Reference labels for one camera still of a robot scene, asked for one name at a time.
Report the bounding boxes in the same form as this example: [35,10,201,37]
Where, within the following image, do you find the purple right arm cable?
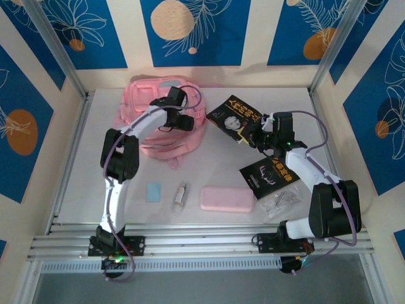
[273,110,360,276]

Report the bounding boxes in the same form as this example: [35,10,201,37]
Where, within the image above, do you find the aluminium rail beam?
[27,223,376,262]

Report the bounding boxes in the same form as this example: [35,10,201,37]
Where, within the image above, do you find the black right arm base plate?
[255,232,316,254]

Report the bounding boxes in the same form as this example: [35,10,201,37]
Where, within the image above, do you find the aluminium frame post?
[23,0,89,99]
[308,0,365,96]

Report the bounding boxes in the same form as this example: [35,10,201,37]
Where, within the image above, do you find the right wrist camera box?
[261,111,296,143]

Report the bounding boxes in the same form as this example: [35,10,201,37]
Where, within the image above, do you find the glue stick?
[170,182,190,218]

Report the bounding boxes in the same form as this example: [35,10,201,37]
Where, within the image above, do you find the clear bag of metal clips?
[259,185,303,219]

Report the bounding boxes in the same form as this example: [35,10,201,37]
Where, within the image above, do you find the black book with portrait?
[206,94,264,147]

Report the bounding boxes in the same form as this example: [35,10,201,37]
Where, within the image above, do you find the pink pencil case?
[199,186,254,213]

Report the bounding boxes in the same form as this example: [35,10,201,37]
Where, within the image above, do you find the pink student backpack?
[113,75,224,170]

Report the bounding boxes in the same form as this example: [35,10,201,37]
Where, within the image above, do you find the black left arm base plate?
[87,236,146,257]

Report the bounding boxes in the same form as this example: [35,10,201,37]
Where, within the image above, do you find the aluminium side rail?
[308,88,355,229]
[47,91,94,235]

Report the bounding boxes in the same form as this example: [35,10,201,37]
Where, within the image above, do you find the black book with white horns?
[239,155,301,201]

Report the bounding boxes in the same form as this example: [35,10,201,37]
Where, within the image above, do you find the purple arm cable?
[103,84,204,283]
[273,110,360,276]

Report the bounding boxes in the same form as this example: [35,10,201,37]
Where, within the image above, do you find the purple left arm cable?
[103,84,204,283]

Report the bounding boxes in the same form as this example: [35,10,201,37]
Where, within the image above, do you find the light blue eraser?
[146,182,162,203]

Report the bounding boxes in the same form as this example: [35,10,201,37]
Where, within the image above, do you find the black controller board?
[101,255,127,279]
[280,255,309,276]

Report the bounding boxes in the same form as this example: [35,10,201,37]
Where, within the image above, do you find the grey slotted cable duct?
[40,256,282,274]

